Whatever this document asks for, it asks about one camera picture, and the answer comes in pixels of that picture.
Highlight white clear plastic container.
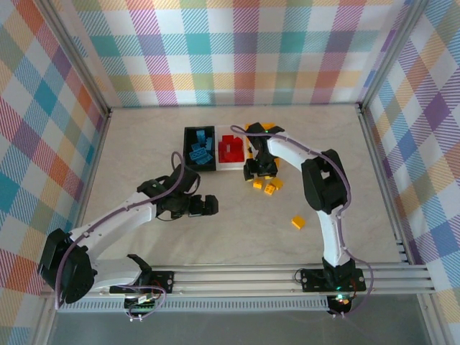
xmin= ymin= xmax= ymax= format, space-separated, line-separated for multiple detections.
xmin=214 ymin=125 xmax=249 ymax=173

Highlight aluminium frame post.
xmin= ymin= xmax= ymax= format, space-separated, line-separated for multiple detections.
xmin=357 ymin=0 xmax=432 ymax=114
xmin=39 ymin=0 xmax=113 ymax=118

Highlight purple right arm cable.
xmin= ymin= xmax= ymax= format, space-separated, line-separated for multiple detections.
xmin=231 ymin=124 xmax=374 ymax=320

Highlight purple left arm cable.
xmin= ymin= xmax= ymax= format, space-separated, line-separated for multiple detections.
xmin=53 ymin=151 xmax=190 ymax=322

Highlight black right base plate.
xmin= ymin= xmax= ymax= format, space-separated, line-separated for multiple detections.
xmin=300 ymin=267 xmax=367 ymax=293

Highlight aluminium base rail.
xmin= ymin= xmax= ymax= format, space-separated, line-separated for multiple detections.
xmin=39 ymin=261 xmax=434 ymax=300

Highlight aluminium side rail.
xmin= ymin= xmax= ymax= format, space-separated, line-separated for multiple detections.
xmin=32 ymin=107 xmax=114 ymax=345
xmin=355 ymin=103 xmax=438 ymax=288

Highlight yellow plastic container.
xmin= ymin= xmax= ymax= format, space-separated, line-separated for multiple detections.
xmin=244 ymin=123 xmax=282 ymax=169

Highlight controller board with wires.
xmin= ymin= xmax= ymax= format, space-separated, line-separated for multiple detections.
xmin=124 ymin=291 xmax=162 ymax=316
xmin=328 ymin=293 xmax=355 ymax=313

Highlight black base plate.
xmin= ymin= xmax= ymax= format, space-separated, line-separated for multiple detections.
xmin=149 ymin=270 xmax=175 ymax=294
xmin=300 ymin=267 xmax=367 ymax=293

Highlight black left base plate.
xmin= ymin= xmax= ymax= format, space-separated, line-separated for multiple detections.
xmin=149 ymin=270 xmax=175 ymax=294

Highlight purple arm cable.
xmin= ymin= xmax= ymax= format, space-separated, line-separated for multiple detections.
xmin=231 ymin=124 xmax=374 ymax=320
xmin=53 ymin=151 xmax=190 ymax=322

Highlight right controller board with wires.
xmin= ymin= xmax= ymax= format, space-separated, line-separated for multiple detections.
xmin=328 ymin=293 xmax=355 ymax=313

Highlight grey slotted cable duct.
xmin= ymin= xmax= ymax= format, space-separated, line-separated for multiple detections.
xmin=57 ymin=299 xmax=334 ymax=314

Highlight left controller board with wires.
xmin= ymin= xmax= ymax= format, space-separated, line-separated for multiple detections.
xmin=124 ymin=291 xmax=162 ymax=316

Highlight black plastic container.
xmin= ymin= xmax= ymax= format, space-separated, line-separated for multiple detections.
xmin=181 ymin=125 xmax=219 ymax=173

